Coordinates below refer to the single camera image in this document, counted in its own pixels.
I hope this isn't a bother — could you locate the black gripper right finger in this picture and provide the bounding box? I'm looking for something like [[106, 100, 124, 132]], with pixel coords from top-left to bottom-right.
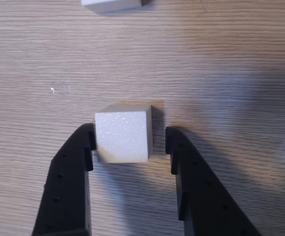
[[165, 126, 262, 236]]

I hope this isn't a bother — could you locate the white foam cube block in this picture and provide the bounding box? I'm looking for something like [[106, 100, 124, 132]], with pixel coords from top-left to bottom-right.
[[94, 105, 154, 164], [80, 0, 150, 15]]

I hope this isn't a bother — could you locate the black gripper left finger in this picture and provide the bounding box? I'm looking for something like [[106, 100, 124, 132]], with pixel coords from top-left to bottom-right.
[[31, 122, 96, 236]]

